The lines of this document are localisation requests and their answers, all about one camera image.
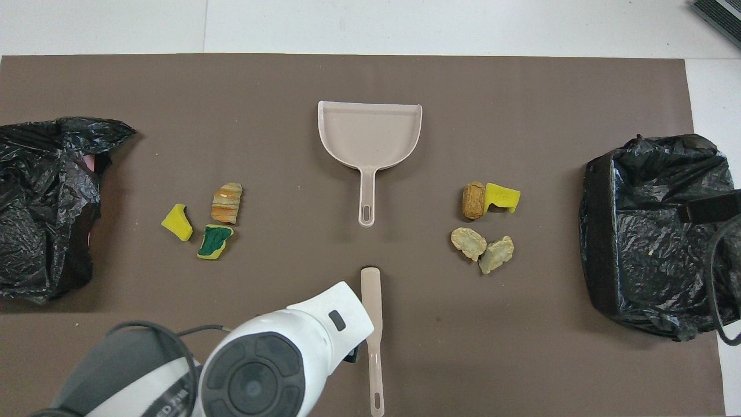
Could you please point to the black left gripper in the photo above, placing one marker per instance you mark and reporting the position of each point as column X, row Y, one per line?
column 351, row 355

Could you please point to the beige hand brush black bristles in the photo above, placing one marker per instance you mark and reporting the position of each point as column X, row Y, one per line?
column 371, row 301

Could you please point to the beige crumbly sponge scrap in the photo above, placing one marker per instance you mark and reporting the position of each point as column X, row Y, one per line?
column 468, row 243

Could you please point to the pale grey-beige sponge scrap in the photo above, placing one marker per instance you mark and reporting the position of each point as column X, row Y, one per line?
column 496, row 255

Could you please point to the green and yellow sponge scrap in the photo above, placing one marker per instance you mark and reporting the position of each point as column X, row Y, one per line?
column 215, row 242

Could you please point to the orange striped beige sponge scrap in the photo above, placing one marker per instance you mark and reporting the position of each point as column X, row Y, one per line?
column 227, row 204

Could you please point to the brown sponge scrap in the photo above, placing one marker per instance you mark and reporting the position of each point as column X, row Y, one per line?
column 473, row 201

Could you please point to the yellow sponge wedge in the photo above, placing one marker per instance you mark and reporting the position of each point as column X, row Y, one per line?
column 177, row 223

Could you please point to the beige plastic dustpan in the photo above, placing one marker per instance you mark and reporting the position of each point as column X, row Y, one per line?
column 370, row 133

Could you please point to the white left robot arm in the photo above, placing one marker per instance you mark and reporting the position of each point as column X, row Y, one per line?
column 278, row 359

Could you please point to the rectangular bin with black bag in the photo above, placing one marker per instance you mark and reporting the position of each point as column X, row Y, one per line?
column 648, row 243

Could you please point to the pink bin with black bag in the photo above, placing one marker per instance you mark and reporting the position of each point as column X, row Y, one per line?
column 40, row 220

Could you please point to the dark ribbed vent panel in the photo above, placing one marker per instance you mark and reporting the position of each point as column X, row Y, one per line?
column 721, row 20

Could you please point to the brown table mat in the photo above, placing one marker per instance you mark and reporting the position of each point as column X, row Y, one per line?
column 370, row 75

